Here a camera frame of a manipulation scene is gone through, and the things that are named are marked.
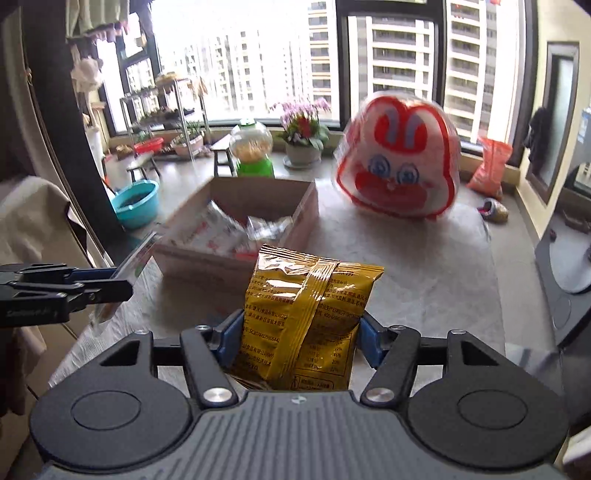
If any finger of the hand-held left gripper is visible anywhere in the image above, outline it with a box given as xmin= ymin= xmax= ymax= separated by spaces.
xmin=0 ymin=279 xmax=136 ymax=309
xmin=0 ymin=263 xmax=117 ymax=284

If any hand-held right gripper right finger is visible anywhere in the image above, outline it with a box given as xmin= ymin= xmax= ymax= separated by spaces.
xmin=359 ymin=313 xmax=497 ymax=409

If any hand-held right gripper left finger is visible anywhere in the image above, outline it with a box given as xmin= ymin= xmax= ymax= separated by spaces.
xmin=99 ymin=309 xmax=245 ymax=409

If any yellow snack packet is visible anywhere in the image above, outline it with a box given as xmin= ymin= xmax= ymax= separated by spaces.
xmin=229 ymin=244 xmax=385 ymax=392

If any pink cardboard box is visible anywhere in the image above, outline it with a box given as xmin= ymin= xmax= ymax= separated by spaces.
xmin=152 ymin=178 xmax=320 ymax=278

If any white red-print snack packet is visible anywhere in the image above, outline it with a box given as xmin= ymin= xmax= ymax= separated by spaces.
xmin=173 ymin=200 xmax=259 ymax=257

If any beige cloth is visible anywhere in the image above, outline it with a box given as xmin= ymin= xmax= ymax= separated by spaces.
xmin=0 ymin=175 xmax=90 ymax=416

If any blue basin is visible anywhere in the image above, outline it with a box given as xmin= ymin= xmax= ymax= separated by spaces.
xmin=112 ymin=180 xmax=160 ymax=230

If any wooden bench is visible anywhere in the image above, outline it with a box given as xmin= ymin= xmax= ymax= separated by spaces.
xmin=211 ymin=138 xmax=236 ymax=178
xmin=126 ymin=152 xmax=162 ymax=182

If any clear wrapped snack packet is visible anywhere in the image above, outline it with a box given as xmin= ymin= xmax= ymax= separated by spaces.
xmin=245 ymin=215 xmax=296 ymax=243

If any red white rabbit snack bag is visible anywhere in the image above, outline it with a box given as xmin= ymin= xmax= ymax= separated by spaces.
xmin=333 ymin=91 xmax=461 ymax=222

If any metal plant rack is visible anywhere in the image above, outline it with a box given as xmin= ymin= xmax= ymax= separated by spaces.
xmin=120 ymin=76 xmax=208 ymax=160

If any patterned slipper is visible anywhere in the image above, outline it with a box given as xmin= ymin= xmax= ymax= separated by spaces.
xmin=477 ymin=198 xmax=509 ymax=223

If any black appliance with round door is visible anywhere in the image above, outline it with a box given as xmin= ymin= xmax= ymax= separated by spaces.
xmin=534 ymin=161 xmax=591 ymax=349

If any candy jar with green base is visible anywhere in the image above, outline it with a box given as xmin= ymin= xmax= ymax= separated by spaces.
xmin=229 ymin=119 xmax=275 ymax=178

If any white hanging cloth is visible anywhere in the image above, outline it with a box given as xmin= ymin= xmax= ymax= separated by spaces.
xmin=74 ymin=58 xmax=103 ymax=93

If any orange plastic bag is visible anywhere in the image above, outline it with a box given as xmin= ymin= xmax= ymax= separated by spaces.
xmin=466 ymin=136 xmax=513 ymax=200

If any pink orchid plant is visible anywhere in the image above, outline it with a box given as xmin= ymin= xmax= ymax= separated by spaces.
xmin=270 ymin=98 xmax=331 ymax=169

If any window curtain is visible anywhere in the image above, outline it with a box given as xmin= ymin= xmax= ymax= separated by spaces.
xmin=65 ymin=0 xmax=130 ymax=38

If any dark hanging garment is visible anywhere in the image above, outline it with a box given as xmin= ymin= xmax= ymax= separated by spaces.
xmin=523 ymin=107 xmax=548 ymax=160

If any dark framed glass door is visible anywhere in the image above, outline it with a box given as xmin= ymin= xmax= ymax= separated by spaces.
xmin=525 ymin=41 xmax=580 ymax=204

